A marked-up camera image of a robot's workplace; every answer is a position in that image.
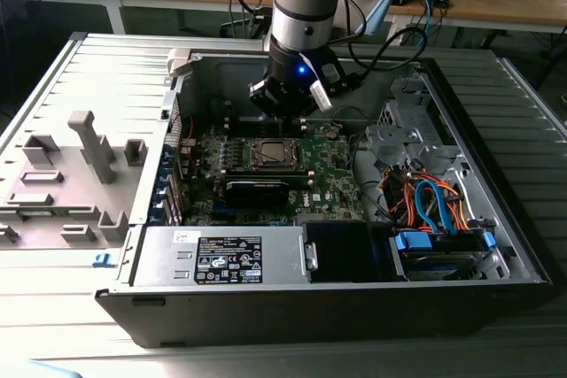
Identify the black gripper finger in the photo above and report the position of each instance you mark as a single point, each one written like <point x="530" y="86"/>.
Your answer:
<point x="309" y="105"/>
<point x="266" y="97"/>

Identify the silver CPU with green edge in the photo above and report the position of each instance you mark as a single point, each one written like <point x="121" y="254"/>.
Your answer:
<point x="274" y="151"/>

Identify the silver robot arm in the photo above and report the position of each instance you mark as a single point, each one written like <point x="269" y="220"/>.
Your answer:
<point x="301" y="19"/>

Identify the CPU socket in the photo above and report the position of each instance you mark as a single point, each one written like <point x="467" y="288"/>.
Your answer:
<point x="278" y="164"/>

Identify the green motherboard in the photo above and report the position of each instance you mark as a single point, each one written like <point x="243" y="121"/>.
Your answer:
<point x="330" y="174"/>

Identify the silver metal drive cage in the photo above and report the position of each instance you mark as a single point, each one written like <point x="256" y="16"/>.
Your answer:
<point x="398" y="139"/>

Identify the black graphics card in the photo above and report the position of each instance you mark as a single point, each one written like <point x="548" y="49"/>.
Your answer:
<point x="254" y="194"/>

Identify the white power strip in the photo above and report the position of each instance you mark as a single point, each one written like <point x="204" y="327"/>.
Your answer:
<point x="397" y="37"/>

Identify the hard disk in blue carrier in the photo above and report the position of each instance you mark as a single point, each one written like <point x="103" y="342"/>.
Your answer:
<point x="414" y="243"/>

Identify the grey power supply unit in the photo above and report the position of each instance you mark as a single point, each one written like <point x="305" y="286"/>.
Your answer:
<point x="155" y="258"/>

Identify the grey plastic parts rack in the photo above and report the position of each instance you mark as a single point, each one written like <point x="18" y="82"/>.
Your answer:
<point x="75" y="174"/>

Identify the black open PC case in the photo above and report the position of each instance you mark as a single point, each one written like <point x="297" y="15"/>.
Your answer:
<point x="266" y="320"/>

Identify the blue plastic clip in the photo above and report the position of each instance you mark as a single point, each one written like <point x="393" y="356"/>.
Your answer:
<point x="103" y="259"/>

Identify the green RAM stick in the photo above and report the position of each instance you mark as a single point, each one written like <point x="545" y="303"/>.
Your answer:
<point x="40" y="212"/>

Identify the pale blue object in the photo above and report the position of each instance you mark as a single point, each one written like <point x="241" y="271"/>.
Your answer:
<point x="48" y="371"/>

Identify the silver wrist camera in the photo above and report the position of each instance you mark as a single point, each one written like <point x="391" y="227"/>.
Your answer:
<point x="323" y="97"/>

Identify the expansion slot bracket panel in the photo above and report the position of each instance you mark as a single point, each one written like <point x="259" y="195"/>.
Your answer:
<point x="170" y="183"/>

